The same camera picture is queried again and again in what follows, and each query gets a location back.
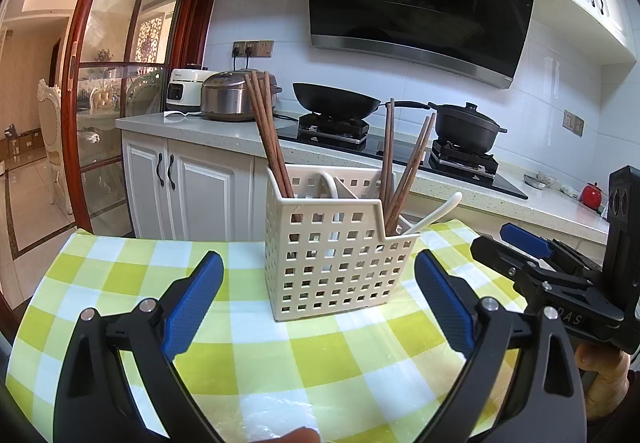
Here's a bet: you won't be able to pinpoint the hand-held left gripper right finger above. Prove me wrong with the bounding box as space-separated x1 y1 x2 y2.
414 249 588 443

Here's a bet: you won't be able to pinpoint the silver rice cooker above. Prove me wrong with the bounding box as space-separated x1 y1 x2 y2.
201 70 283 122

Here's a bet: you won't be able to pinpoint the glass sliding door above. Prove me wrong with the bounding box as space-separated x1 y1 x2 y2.
67 0 188 234

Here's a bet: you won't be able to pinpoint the black lidded pot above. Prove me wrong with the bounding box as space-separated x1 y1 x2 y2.
429 102 508 155

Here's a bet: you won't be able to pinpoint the black glass gas stove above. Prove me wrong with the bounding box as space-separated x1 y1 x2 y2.
272 113 529 200

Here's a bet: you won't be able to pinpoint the yellow checkered tablecloth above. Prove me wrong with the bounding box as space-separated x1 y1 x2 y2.
5 220 531 443

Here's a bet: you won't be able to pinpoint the white ornate chair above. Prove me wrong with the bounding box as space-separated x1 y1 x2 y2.
37 78 66 206

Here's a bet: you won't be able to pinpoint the white speckled kitchen countertop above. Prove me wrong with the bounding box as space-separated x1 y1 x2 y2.
116 112 613 236

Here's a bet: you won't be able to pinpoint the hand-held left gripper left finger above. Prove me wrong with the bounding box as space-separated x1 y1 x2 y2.
52 250 226 443

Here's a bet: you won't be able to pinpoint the black frying pan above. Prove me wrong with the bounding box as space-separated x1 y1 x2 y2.
292 82 432 120

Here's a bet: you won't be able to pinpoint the white perforated utensil basket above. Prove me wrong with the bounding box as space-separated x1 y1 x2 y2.
265 164 422 323

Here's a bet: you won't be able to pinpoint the white lower kitchen cabinets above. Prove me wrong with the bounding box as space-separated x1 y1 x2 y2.
121 130 616 254

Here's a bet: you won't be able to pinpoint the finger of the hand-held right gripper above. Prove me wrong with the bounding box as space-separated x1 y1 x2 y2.
470 233 569 295
500 222 602 275

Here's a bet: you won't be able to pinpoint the gold wall outlet with plugs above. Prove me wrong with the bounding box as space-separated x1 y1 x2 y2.
232 40 275 59

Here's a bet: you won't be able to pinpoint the red wooden door frame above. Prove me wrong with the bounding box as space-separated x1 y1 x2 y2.
0 0 218 236

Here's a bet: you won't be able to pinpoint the small metal dish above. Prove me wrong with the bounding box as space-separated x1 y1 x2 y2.
522 172 557 190

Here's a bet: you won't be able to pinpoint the cardboard boxes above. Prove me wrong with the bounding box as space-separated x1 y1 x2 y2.
2 123 43 159

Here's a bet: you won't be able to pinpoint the person's left hand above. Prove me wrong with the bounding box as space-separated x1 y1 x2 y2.
279 427 321 443

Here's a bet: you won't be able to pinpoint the red apple-shaped jar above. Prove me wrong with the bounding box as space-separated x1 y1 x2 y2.
580 182 603 210

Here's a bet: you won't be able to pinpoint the white pressure cooker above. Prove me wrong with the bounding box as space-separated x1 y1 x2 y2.
166 66 213 115

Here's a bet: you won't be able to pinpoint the person's right hand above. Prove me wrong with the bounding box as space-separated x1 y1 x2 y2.
572 340 633 421

